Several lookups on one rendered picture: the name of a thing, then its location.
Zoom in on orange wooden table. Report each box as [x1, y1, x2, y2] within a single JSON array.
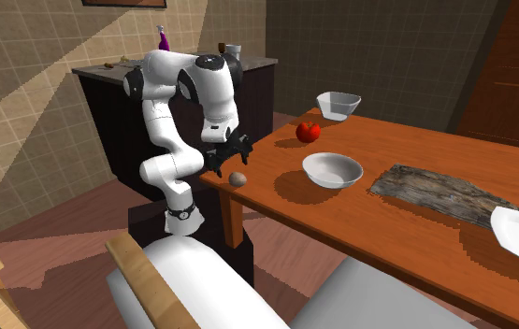
[[198, 107, 519, 329]]

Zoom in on dark framed wall picture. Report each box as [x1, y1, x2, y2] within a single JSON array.
[[80, 0, 168, 9]]

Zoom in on square clear bowl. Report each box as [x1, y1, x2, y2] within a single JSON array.
[[315, 91, 363, 122]]

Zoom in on grey wooden cutting board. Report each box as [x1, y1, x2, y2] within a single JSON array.
[[368, 163, 519, 231]]

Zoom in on round white bowl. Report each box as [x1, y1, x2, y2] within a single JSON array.
[[301, 151, 365, 190]]

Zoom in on white chair with wooden frame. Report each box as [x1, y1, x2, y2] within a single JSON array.
[[104, 231, 477, 329]]

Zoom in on dark robot stand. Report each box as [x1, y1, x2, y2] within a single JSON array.
[[127, 185, 256, 289]]

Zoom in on dark kitchen cabinet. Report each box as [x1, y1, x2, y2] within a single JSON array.
[[71, 24, 280, 203]]

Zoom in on brown wooden door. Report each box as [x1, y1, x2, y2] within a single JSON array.
[[455, 0, 519, 153]]

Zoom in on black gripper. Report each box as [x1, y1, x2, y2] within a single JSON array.
[[203, 134, 254, 179]]

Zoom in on red tomato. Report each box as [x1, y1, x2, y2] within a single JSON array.
[[295, 121, 322, 144]]

